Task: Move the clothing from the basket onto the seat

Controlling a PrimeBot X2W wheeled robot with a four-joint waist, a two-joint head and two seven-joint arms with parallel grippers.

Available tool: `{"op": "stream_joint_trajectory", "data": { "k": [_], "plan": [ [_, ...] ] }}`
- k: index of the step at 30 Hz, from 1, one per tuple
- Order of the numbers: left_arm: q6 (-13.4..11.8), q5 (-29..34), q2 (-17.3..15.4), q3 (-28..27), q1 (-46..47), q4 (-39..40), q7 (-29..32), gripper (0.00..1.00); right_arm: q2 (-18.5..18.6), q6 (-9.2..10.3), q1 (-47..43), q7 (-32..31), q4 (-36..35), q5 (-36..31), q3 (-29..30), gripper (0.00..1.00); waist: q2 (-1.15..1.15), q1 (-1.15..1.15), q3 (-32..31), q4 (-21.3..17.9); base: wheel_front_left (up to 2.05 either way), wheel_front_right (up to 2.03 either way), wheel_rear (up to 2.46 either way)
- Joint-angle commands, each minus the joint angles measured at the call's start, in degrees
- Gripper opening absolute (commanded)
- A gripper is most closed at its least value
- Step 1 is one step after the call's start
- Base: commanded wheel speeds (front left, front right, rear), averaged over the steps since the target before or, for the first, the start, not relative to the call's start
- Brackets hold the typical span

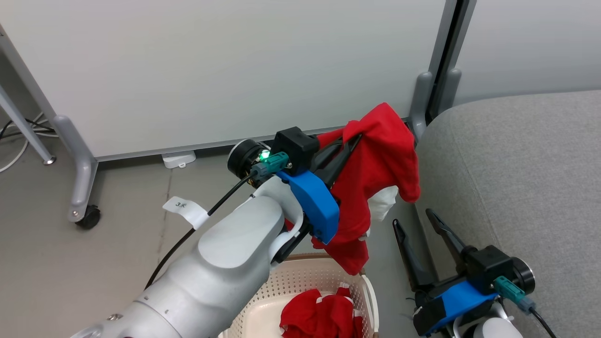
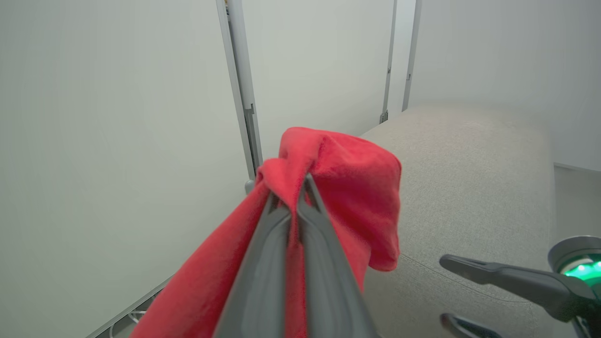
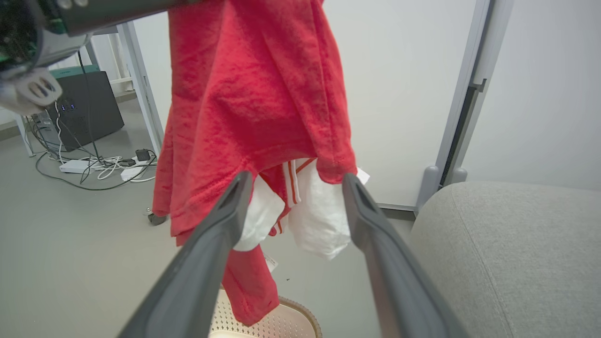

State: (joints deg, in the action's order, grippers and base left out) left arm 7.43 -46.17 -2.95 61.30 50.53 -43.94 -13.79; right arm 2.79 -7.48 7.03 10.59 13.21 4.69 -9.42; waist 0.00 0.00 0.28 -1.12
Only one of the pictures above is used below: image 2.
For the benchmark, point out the grey right gripper green band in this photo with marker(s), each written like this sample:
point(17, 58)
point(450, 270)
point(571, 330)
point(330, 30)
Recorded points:
point(582, 249)

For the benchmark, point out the red fleece garment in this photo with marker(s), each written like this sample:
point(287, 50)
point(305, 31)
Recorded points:
point(357, 188)

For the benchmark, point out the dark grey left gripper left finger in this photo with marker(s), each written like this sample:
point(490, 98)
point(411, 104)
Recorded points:
point(263, 281)

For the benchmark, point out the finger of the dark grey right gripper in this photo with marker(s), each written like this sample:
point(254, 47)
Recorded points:
point(469, 328)

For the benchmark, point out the white partition panel grey frame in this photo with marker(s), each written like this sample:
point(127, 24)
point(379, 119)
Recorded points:
point(507, 51)
point(319, 70)
point(117, 141)

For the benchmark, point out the light grey fabric sofa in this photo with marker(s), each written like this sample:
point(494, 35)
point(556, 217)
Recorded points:
point(469, 178)

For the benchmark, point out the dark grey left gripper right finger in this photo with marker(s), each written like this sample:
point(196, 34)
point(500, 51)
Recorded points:
point(328, 291)

